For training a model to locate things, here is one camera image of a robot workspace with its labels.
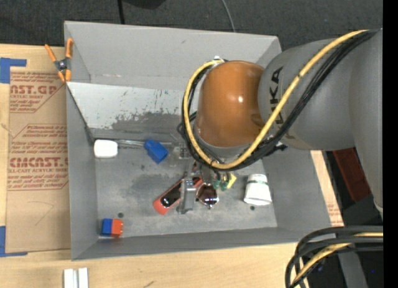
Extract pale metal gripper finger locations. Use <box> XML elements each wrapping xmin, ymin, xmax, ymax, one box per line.
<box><xmin>170</xmin><ymin>146</ymin><xmax>190</xmax><ymax>167</ymax></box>
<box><xmin>178</xmin><ymin>177</ymin><xmax>197</xmax><ymax>215</ymax></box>

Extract red-orange sunglasses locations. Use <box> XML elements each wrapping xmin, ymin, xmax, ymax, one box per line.
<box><xmin>152</xmin><ymin>175</ymin><xmax>220</xmax><ymax>216</ymax></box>

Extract clear plastic tube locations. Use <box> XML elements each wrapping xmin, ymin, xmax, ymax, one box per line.
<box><xmin>116</xmin><ymin>139</ymin><xmax>147</xmax><ymax>150</ymax></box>

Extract white cup with green stripe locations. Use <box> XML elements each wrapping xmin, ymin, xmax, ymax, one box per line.
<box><xmin>243</xmin><ymin>173</ymin><xmax>273</xmax><ymax>206</ymax></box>

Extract grey metal bin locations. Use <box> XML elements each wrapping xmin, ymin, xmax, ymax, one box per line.
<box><xmin>63</xmin><ymin>21</ymin><xmax>337</xmax><ymax>261</ymax></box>

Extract white rounded block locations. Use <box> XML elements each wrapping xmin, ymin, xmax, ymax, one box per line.
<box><xmin>93</xmin><ymin>139</ymin><xmax>119</xmax><ymax>159</ymax></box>

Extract blue and orange block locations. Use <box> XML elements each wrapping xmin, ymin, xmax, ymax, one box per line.
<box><xmin>99</xmin><ymin>218</ymin><xmax>124</xmax><ymax>239</ymax></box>

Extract brown cardboard board red print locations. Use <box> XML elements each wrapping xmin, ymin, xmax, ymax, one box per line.
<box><xmin>0</xmin><ymin>43</ymin><xmax>72</xmax><ymax>255</ymax></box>

